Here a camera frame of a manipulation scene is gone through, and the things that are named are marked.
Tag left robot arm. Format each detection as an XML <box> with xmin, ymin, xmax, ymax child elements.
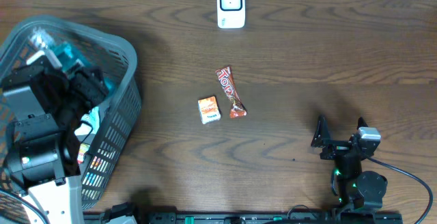
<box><xmin>1</xmin><ymin>66</ymin><xmax>141</xmax><ymax>223</ymax></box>

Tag red Top chocolate bar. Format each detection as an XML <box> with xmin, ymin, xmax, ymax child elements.
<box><xmin>216</xmin><ymin>66</ymin><xmax>247</xmax><ymax>119</ymax></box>

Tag white barcode scanner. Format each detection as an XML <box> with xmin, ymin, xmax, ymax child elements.
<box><xmin>216</xmin><ymin>0</ymin><xmax>246</xmax><ymax>29</ymax></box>

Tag mint white snack packet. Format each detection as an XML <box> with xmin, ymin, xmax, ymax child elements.
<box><xmin>74</xmin><ymin>107</ymin><xmax>100</xmax><ymax>144</ymax></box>

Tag yellow red noodle packet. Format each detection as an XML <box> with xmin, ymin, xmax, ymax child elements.
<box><xmin>77</xmin><ymin>143</ymin><xmax>90</xmax><ymax>164</ymax></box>

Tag small orange snack box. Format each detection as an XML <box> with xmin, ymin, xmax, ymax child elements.
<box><xmin>197</xmin><ymin>96</ymin><xmax>221</xmax><ymax>124</ymax></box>

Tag grey plastic shopping basket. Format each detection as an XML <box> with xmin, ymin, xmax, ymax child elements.
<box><xmin>1</xmin><ymin>15</ymin><xmax>141</xmax><ymax>210</ymax></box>

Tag black right camera cable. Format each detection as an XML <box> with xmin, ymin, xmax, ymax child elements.
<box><xmin>365</xmin><ymin>156</ymin><xmax>434</xmax><ymax>224</ymax></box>

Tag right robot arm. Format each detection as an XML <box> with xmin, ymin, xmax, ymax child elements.
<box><xmin>311</xmin><ymin>115</ymin><xmax>387</xmax><ymax>216</ymax></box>

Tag blue Listerine mouthwash bottle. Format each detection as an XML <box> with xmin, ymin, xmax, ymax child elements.
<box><xmin>29</xmin><ymin>27</ymin><xmax>116</xmax><ymax>96</ymax></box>

